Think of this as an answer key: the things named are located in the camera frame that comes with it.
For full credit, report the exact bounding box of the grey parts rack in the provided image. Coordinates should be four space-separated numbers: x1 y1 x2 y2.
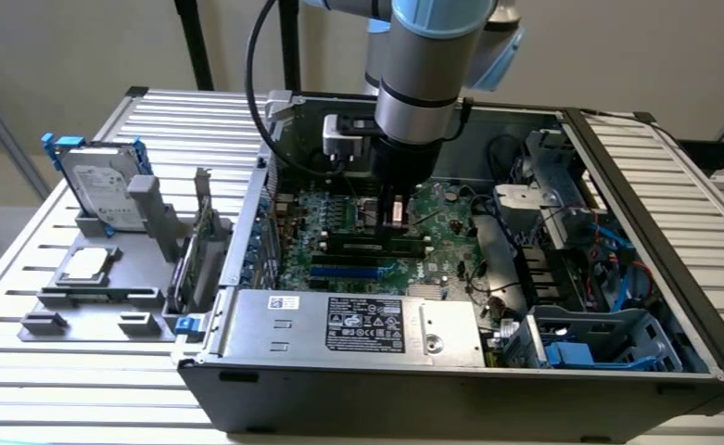
17 174 241 345

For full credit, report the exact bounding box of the metal drive cage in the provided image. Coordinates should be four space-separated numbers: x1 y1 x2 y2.
492 128 611 251

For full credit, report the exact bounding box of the black stand pole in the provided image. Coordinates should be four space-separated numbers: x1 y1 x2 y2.
173 0 216 92
277 0 305 94

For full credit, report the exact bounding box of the silver CPU chip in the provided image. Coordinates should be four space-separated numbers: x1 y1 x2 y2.
66 247 123 282

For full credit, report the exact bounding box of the hard disk with blue bracket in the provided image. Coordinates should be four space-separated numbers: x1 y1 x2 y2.
41 133 155 238

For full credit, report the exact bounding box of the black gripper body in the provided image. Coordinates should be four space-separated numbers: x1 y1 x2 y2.
370 136 445 188

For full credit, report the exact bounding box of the blue expansion slot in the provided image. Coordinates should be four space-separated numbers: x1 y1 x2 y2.
309 264 381 280

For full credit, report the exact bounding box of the red wire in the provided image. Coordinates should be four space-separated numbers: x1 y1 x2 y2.
583 217 659 298

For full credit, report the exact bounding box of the blue SATA wire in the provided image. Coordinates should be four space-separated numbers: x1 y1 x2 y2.
585 221 657 321

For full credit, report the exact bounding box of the blue plastic disk bay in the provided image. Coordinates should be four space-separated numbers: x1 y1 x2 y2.
504 304 688 373

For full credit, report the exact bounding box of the green motherboard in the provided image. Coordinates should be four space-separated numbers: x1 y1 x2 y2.
266 179 528 331

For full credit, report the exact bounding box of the RAM stick with white label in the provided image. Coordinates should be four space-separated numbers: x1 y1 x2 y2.
385 194 408 229

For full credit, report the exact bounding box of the green graphics card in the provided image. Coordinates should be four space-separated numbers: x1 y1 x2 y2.
163 167 229 312

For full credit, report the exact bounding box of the silver power supply unit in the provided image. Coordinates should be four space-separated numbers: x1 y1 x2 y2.
202 288 488 370

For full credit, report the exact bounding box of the black RAM stick in slot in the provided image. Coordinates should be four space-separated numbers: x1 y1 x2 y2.
325 233 432 256

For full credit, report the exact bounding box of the CPU socket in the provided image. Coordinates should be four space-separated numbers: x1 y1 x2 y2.
344 194 386 229

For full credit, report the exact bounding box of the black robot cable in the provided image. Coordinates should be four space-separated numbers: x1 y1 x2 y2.
245 0 354 176

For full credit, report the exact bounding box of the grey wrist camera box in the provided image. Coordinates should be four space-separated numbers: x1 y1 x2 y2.
322 113 380 162

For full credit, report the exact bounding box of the black open PC case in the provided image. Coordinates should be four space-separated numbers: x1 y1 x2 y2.
175 90 724 435

